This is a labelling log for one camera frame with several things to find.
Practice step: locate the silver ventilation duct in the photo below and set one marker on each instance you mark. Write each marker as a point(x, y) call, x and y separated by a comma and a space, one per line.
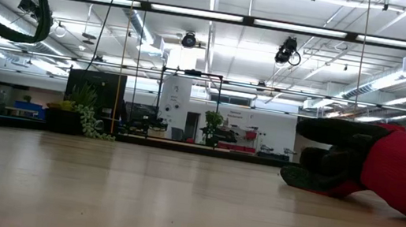
point(129, 11)
point(390, 82)

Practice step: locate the tall green potted plant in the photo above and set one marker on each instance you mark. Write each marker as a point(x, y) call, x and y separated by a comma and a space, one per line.
point(213, 121)

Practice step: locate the black overhead beam with lights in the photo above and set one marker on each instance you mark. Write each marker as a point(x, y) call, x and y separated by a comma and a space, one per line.
point(197, 12)

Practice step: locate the red storage bins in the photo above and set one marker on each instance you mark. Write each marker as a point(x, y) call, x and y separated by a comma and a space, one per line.
point(236, 147)

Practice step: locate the black tubular rig frame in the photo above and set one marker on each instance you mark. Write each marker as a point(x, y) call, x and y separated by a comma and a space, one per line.
point(158, 99)

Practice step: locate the large black screen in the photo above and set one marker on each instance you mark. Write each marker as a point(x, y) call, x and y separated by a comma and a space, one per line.
point(107, 88)

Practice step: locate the black overhead camera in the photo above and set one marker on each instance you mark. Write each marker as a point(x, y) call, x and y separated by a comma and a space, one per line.
point(189, 40)

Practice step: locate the red and black gardening glove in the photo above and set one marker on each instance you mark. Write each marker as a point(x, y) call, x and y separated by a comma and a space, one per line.
point(405, 174)

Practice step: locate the blue table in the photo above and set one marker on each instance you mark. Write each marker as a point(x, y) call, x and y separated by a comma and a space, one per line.
point(27, 106)

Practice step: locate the black ceiling spotlight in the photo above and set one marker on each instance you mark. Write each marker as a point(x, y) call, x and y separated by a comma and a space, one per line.
point(29, 6)

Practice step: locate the potted succulent plant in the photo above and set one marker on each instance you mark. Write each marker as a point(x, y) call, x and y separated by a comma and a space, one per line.
point(62, 121)

